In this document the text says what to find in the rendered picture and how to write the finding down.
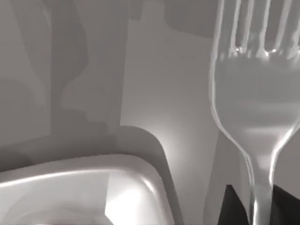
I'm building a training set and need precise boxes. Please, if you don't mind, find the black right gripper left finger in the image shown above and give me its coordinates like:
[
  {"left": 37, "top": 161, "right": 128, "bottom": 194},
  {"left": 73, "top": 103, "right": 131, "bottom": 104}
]
[{"left": 217, "top": 184, "right": 250, "bottom": 225}]

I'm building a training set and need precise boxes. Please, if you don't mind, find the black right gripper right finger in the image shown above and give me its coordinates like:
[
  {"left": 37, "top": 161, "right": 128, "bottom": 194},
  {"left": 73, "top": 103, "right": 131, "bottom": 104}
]
[{"left": 271, "top": 184, "right": 300, "bottom": 225}]

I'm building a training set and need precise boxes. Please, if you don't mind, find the silver metal fork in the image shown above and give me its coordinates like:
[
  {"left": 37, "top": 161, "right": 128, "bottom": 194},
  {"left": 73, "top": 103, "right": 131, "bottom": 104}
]
[{"left": 208, "top": 0, "right": 300, "bottom": 225}]

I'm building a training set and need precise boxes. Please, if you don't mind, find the white square plate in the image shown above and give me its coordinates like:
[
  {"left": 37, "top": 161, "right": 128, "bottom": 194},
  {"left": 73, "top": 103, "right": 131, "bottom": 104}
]
[{"left": 0, "top": 153, "right": 175, "bottom": 225}]

